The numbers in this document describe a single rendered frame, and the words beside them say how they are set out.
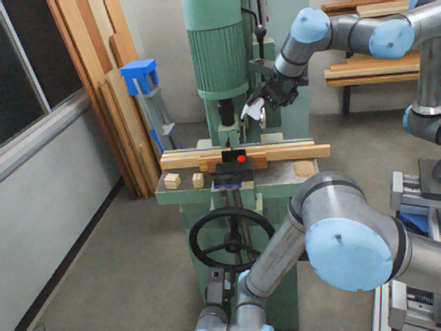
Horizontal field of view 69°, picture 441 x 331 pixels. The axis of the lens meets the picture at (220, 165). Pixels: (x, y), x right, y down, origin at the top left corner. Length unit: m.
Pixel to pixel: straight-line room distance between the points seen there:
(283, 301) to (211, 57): 1.12
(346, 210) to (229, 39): 0.66
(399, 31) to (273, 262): 0.54
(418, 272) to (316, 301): 1.33
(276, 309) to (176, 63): 2.73
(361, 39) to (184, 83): 3.03
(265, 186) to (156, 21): 2.74
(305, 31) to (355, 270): 0.50
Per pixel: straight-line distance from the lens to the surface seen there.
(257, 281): 0.83
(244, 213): 0.97
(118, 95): 2.44
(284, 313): 1.70
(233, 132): 1.16
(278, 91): 0.92
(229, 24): 1.02
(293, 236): 0.71
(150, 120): 1.93
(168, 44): 3.63
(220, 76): 1.05
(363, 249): 0.52
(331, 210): 0.54
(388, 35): 0.76
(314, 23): 0.79
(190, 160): 1.29
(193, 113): 3.83
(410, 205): 1.40
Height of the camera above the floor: 1.58
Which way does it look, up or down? 32 degrees down
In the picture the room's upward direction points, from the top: 10 degrees counter-clockwise
